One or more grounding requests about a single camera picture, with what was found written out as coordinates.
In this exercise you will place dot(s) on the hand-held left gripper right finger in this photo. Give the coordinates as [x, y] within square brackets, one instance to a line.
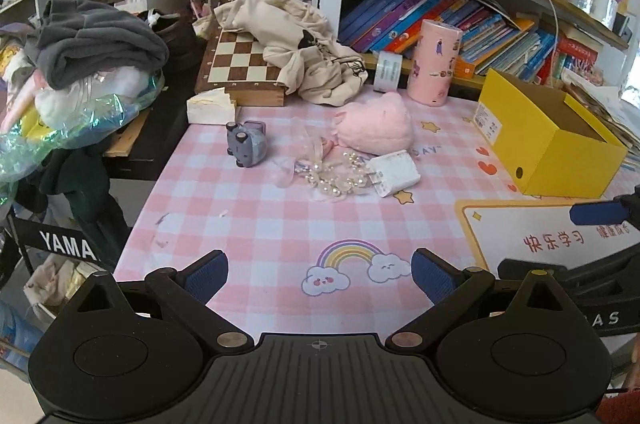
[431, 278]

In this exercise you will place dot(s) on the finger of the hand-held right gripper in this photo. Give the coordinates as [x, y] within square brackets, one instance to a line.
[590, 266]
[597, 212]

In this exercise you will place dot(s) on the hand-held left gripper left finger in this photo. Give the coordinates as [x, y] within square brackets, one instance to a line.
[207, 275]

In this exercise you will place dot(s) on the yellow cardboard box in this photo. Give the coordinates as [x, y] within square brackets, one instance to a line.
[550, 154]

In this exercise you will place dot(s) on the white charger plug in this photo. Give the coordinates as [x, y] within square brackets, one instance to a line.
[396, 171]

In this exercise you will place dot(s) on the sheer ribbon hair bow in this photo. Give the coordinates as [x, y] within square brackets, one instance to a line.
[300, 144]

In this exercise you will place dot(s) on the pink heart plush toy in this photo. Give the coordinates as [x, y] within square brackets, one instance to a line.
[375, 124]

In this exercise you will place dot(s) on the clear printed tape roll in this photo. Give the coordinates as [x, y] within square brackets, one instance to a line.
[388, 73]

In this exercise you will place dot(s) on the pink printed cylinder container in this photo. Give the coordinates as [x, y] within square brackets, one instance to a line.
[432, 64]

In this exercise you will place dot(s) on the pink checked table mat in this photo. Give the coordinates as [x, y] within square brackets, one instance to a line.
[275, 219]

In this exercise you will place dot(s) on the stack of loose papers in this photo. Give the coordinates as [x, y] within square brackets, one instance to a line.
[605, 99]

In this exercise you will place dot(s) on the black bag white lettering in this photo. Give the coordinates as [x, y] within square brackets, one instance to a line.
[65, 244]

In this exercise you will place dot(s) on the dark green garment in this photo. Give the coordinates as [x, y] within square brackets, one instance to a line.
[85, 189]

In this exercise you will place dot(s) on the crumpled beige cloth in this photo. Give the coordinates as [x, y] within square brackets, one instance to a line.
[52, 281]

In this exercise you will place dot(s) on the white tissue box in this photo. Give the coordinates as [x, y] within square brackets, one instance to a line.
[210, 107]

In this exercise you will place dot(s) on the iridescent plastic bag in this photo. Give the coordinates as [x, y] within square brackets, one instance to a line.
[85, 119]

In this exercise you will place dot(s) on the row of colourful books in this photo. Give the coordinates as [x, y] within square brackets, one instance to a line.
[480, 39]

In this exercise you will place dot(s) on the wooden chessboard box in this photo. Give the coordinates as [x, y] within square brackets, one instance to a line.
[235, 59]

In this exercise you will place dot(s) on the dark brown bag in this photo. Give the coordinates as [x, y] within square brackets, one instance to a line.
[170, 37]

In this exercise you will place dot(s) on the grey folded clothes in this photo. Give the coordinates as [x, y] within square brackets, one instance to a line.
[95, 44]

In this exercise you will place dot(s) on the beige cloth bag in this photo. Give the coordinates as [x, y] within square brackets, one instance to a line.
[300, 32]

